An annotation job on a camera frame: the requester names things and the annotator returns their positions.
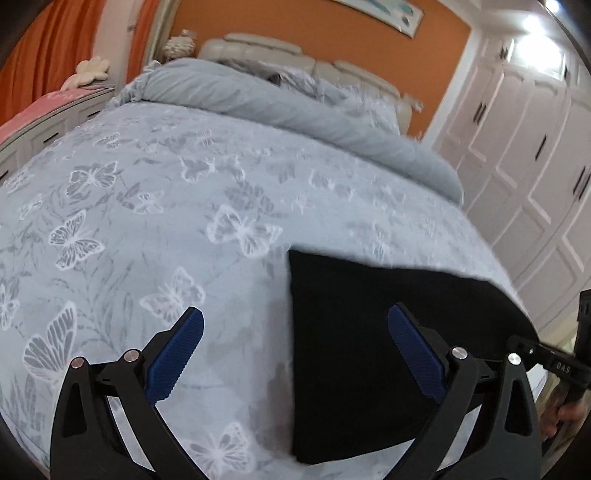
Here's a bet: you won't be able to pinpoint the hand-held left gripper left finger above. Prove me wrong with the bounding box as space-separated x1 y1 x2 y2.
50 305 205 480

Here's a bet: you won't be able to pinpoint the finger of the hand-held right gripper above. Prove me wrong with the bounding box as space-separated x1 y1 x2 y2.
507 336 583 385

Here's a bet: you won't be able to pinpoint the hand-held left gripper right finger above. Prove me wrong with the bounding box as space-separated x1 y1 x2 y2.
387 302 543 480

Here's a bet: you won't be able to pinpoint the black pants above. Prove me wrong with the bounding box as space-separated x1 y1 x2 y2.
287 249 542 465

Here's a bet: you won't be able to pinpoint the person's right hand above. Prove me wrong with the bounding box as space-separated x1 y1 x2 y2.
539 398 586 443

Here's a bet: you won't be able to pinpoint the butterfly print bedspread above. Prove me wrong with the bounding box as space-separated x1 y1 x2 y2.
0 100 527 480

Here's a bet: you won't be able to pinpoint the white wardrobe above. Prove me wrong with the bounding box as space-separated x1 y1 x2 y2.
426 27 591 343

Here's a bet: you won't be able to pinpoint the white drawer bench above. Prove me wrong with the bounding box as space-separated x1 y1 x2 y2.
0 98 117 182

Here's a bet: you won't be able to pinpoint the butterfly print pillow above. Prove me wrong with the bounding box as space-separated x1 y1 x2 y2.
318 76 400 136

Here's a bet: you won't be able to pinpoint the grey folded duvet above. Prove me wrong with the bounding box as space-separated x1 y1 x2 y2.
113 58 465 205

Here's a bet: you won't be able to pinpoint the pink blanket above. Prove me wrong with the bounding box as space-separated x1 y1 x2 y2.
0 87 115 145

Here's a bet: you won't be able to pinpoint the cream flower-shaped cushion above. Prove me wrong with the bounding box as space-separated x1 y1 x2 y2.
62 57 112 91

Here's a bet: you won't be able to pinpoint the white flower arrangement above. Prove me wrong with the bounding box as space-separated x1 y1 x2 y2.
163 30 198 59

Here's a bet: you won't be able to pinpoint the beige leather headboard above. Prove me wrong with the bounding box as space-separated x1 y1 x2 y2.
198 32 413 136

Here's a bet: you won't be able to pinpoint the narrow orange curtain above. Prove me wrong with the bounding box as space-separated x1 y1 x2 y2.
128 0 162 83

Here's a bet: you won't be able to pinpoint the wide orange curtain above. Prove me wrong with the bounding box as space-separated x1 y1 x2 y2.
0 0 110 126

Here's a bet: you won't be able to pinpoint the beige moulded frame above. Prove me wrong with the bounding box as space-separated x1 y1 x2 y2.
147 0 182 66

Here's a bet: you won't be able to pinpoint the wall painting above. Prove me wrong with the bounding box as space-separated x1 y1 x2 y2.
335 0 424 38

